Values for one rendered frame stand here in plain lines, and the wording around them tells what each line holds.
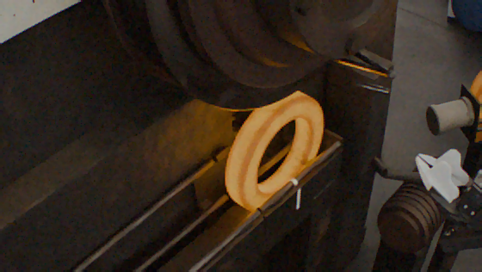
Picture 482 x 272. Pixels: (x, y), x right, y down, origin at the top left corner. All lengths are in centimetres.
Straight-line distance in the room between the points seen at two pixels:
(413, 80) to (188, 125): 176
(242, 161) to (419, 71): 181
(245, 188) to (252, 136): 7
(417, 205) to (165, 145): 55
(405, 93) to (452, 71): 33
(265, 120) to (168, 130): 13
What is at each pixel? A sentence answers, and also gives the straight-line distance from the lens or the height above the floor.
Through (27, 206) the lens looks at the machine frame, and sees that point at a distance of 67.
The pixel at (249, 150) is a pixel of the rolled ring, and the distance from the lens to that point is 78.
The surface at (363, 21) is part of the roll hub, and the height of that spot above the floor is 101.
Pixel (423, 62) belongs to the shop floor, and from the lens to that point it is 260.
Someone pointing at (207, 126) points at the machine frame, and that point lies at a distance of 81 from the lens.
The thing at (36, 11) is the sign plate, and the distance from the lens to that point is 60.
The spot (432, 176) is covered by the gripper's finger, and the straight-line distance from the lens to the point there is 86.
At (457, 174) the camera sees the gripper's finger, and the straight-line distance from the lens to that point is 88.
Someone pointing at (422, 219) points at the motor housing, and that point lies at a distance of 112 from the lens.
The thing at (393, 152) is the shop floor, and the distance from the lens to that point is 206.
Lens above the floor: 132
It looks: 39 degrees down
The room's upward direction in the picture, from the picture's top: 2 degrees counter-clockwise
